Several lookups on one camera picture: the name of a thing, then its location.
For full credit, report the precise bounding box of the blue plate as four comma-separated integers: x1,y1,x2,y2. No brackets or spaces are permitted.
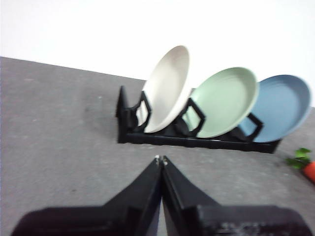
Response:
237,74,313,143

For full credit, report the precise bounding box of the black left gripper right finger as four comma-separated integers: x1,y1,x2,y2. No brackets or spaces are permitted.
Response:
161,154,308,236

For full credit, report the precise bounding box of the black plate rack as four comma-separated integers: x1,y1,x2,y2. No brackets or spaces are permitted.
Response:
115,85,283,154

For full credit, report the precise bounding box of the white plate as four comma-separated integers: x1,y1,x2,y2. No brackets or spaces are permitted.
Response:
142,45,193,133

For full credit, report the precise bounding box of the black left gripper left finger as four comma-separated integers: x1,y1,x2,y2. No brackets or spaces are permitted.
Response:
11,155,163,236

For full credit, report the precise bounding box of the green plate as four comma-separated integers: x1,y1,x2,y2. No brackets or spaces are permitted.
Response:
182,66,259,139

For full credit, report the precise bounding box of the orange carrot with green leaves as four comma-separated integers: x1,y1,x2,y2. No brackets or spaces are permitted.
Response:
285,147,315,184

